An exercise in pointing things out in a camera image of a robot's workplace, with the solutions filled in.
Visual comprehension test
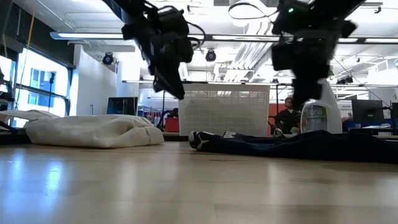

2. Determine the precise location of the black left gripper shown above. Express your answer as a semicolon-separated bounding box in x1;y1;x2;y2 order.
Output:
121;6;195;101

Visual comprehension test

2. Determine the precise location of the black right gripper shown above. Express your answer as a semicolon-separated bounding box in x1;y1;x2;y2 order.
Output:
271;0;358;107

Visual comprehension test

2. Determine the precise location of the black briefs white printed waistband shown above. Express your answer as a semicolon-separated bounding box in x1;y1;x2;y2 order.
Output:
188;129;398;165

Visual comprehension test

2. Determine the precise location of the white plastic laundry basket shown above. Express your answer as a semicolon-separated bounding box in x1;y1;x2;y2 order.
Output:
178;83;271;138

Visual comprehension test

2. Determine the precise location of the white spray bottle green trigger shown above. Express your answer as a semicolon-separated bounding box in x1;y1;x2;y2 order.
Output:
299;77;344;135

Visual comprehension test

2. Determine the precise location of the red fabric partition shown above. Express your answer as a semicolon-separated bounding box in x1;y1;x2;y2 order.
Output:
267;103;287;136

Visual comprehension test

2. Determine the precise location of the black ceiling track spotlight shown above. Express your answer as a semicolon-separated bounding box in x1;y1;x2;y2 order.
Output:
336;74;354;85

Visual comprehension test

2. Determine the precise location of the red plastic box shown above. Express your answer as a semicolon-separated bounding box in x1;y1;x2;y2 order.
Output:
164;117;180;133

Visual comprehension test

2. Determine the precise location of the black computer monitor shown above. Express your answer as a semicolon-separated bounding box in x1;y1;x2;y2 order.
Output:
351;99;385;123
106;96;139;116

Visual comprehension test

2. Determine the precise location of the cream white garment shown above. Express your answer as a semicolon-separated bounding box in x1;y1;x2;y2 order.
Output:
0;109;165;149

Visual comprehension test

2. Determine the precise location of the long linear ceiling light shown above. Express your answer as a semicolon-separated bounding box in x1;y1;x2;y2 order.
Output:
49;31;398;45

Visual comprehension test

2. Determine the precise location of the dark ceiling fixture bar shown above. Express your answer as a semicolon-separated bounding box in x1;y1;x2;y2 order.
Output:
360;0;384;14

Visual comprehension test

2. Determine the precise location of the black slim light stand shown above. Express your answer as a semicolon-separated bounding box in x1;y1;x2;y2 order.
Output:
47;72;56;108

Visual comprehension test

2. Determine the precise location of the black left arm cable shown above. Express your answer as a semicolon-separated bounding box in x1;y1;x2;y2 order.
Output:
155;4;206;51

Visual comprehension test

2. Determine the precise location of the silver ceiling ventilation duct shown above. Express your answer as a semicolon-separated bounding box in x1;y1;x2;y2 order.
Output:
231;21;280;73

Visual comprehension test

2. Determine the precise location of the yellow hanging cable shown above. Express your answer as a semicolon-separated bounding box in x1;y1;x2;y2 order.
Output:
26;9;37;50

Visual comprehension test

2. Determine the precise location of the black aluminium table frame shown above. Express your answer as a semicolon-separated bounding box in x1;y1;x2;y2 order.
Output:
0;120;398;146

